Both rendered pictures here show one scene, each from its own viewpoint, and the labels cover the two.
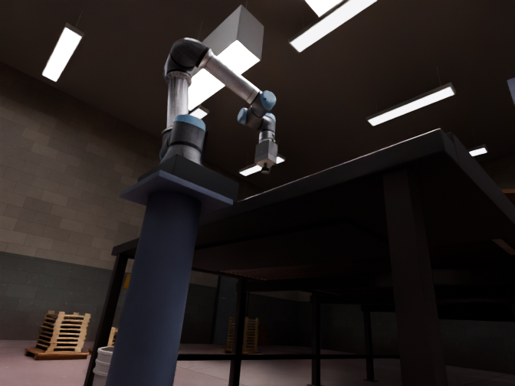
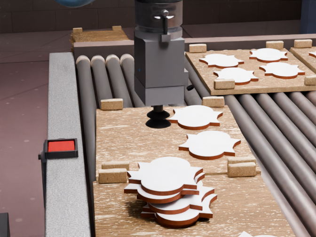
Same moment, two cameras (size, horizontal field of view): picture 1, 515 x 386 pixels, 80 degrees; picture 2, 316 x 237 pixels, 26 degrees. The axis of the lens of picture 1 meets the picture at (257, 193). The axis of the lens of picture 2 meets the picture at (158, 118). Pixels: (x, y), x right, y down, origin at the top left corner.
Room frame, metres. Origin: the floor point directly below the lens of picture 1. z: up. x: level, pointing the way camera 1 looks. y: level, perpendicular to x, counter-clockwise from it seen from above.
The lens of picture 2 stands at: (0.37, -0.59, 1.56)
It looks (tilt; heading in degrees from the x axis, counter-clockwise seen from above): 21 degrees down; 32
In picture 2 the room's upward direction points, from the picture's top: straight up
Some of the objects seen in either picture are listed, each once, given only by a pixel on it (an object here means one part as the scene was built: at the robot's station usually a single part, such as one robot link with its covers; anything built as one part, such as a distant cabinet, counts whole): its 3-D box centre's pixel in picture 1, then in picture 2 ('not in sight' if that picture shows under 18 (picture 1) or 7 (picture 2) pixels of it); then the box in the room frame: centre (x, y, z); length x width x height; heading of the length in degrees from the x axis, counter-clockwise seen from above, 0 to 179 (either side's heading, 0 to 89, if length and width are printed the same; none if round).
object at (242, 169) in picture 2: not in sight; (241, 169); (1.56, -0.05, 0.95); 0.06 x 0.02 x 0.03; 129
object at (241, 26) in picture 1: (218, 36); not in sight; (2.73, 0.64, 3.70); 1.29 x 0.34 x 1.40; 43
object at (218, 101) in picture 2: not in sight; (213, 101); (1.89, 0.20, 0.95); 0.06 x 0.02 x 0.03; 127
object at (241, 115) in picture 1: (251, 116); not in sight; (1.21, 0.06, 1.40); 0.11 x 0.11 x 0.08; 28
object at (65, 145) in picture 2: not in sight; (61, 148); (1.49, 0.38, 0.92); 0.06 x 0.06 x 0.01; 40
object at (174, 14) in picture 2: (267, 139); (159, 14); (1.27, -0.03, 1.33); 0.08 x 0.08 x 0.05
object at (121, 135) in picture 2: not in sight; (169, 139); (1.66, 0.19, 0.93); 0.41 x 0.35 x 0.02; 37
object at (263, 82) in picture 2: not in sight; (251, 65); (2.28, 0.26, 0.94); 0.41 x 0.35 x 0.04; 40
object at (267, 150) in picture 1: (267, 153); (165, 62); (1.27, -0.04, 1.25); 0.10 x 0.09 x 0.16; 136
